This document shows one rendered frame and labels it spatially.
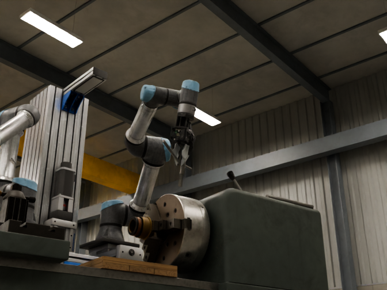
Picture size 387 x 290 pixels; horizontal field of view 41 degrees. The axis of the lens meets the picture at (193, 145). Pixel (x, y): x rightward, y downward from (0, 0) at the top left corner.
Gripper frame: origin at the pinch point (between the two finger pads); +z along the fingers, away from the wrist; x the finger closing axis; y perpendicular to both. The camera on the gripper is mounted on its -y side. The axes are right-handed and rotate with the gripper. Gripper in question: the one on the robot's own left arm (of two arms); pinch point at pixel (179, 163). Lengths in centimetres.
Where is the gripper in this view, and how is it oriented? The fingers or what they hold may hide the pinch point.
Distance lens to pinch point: 216.0
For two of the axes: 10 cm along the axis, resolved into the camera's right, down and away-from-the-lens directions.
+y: -3.3, -2.4, -9.1
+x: 9.3, 0.7, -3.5
